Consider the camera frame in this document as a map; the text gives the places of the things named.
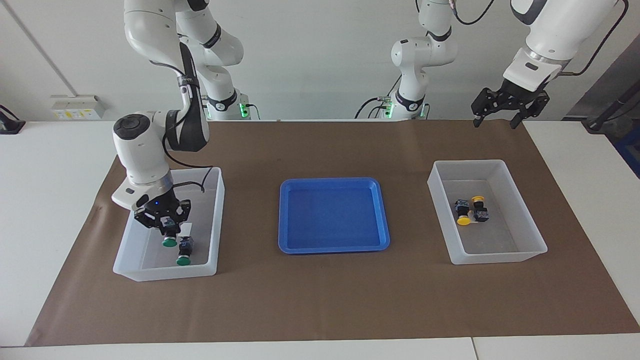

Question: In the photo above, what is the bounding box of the blue plastic tray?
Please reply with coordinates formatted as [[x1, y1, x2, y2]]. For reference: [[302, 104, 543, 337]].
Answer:
[[277, 176, 391, 255]]

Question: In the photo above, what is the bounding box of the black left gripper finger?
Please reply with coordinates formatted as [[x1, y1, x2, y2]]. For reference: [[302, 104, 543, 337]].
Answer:
[[510, 100, 550, 130], [471, 89, 496, 129]]

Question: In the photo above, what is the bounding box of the yellow push button switch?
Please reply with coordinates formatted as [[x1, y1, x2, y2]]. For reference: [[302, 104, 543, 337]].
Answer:
[[471, 195, 490, 224], [454, 198, 474, 227]]

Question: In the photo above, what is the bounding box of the dark grey panel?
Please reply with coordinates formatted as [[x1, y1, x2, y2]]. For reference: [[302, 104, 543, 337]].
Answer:
[[564, 34, 640, 121]]

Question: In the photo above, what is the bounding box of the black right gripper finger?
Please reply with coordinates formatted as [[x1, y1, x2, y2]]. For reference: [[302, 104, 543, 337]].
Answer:
[[133, 207, 168, 236], [170, 199, 193, 235]]

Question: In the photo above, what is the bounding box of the translucent white plastic box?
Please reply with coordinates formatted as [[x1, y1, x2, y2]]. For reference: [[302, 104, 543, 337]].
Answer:
[[112, 167, 226, 282], [427, 159, 549, 266]]

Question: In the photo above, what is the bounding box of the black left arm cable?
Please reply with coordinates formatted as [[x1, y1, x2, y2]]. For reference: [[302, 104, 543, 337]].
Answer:
[[450, 0, 630, 77]]

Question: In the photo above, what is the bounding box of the black desk object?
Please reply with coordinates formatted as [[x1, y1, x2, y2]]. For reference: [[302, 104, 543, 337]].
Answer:
[[0, 104, 27, 135]]

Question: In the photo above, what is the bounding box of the blue crate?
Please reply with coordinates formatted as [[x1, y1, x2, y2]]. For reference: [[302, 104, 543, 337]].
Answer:
[[614, 127, 640, 179]]

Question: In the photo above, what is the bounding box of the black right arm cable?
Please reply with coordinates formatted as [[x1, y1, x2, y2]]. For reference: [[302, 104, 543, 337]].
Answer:
[[150, 30, 208, 193]]

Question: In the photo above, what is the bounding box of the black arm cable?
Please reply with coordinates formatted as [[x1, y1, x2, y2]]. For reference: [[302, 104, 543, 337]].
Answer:
[[450, 0, 630, 77], [150, 30, 208, 193]]

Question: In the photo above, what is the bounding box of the black stand pole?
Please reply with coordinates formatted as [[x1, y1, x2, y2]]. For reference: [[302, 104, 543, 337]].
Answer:
[[582, 92, 640, 133]]

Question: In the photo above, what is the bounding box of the brown paper table mat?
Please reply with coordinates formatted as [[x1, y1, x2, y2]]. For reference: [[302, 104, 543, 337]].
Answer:
[[25, 120, 640, 347]]

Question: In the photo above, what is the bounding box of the white wall socket box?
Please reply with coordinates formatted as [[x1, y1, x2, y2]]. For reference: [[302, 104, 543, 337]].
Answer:
[[50, 94, 107, 120]]

